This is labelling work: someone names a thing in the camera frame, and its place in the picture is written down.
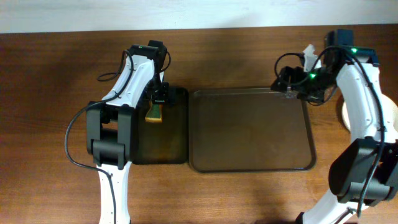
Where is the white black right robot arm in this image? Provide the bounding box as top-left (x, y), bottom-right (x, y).
top-left (271, 45), bottom-right (397, 223)

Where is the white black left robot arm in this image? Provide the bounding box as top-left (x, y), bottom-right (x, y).
top-left (86, 40), bottom-right (172, 223)

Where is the large brown serving tray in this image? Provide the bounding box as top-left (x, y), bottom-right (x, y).
top-left (188, 88), bottom-right (317, 173)

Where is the small black water tray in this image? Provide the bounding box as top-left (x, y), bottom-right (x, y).
top-left (133, 87), bottom-right (188, 165)

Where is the yellow green sponge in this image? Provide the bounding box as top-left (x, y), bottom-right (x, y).
top-left (145, 104), bottom-right (162, 123)

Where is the pink white plate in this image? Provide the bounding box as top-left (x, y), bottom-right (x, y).
top-left (341, 95), bottom-right (397, 131)

